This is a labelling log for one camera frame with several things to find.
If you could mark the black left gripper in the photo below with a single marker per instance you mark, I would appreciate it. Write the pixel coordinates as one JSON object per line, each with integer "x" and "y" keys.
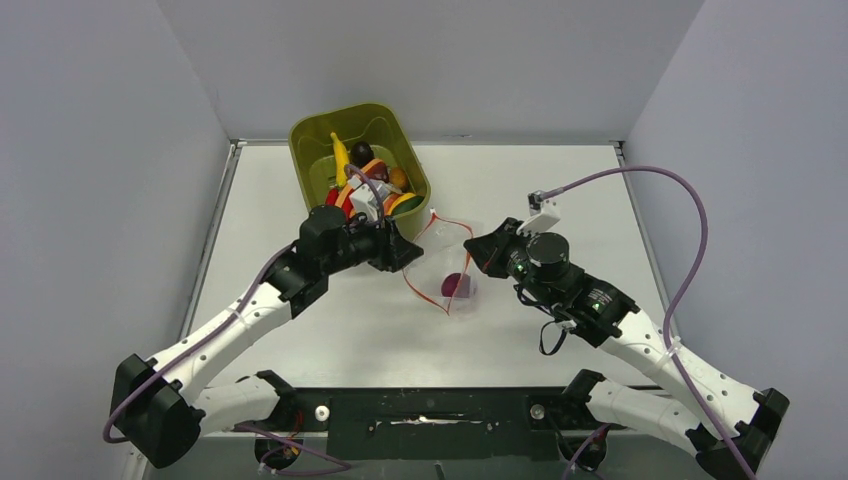
{"x": 393, "y": 250}

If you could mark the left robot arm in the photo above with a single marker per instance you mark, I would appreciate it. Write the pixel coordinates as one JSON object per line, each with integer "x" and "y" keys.
{"x": 162, "y": 405}

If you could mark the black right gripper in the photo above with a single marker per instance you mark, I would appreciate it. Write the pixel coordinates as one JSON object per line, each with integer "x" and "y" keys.
{"x": 489, "y": 250}

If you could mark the olive green plastic basket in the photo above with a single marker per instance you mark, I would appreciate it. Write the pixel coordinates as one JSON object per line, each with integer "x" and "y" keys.
{"x": 313, "y": 155}

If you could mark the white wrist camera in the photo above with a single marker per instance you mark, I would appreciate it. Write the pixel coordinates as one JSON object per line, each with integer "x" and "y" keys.
{"x": 544, "y": 214}
{"x": 364, "y": 200}

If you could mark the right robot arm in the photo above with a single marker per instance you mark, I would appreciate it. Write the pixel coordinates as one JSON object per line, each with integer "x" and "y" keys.
{"x": 727, "y": 426}

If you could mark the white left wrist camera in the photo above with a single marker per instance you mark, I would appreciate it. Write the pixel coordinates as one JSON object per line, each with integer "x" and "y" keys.
{"x": 364, "y": 200}

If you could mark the clear zip bag orange zipper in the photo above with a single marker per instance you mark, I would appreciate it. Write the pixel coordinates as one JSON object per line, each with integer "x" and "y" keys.
{"x": 442, "y": 241}

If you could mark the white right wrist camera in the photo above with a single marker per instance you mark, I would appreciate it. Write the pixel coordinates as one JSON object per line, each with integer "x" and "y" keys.
{"x": 544, "y": 214}

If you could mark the dark purple plum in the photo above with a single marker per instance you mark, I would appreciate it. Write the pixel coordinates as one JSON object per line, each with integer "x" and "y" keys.
{"x": 361, "y": 153}

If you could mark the dark green avocado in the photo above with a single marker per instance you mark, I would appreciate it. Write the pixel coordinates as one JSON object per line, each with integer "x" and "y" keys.
{"x": 409, "y": 206}

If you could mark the short red chili pepper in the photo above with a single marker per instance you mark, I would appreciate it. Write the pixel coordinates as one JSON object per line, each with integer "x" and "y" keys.
{"x": 332, "y": 196}

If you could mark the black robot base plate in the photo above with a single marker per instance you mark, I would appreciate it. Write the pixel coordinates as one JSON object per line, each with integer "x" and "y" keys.
{"x": 536, "y": 423}

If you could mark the long yellow chili pepper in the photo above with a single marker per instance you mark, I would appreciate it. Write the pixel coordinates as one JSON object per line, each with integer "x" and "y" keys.
{"x": 341, "y": 160}

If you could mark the purple red onion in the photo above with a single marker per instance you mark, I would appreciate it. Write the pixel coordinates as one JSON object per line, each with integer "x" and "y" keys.
{"x": 457, "y": 285}

